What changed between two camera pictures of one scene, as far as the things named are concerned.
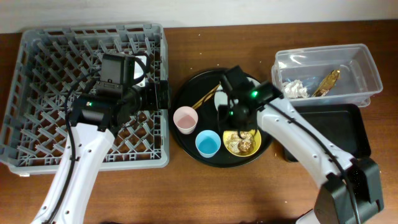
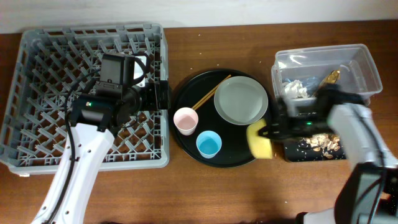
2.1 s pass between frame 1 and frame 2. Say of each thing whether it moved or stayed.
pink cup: stayed
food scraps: moved
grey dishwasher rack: stayed
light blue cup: stayed
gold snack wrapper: stayed
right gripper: moved
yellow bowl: moved
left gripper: stayed
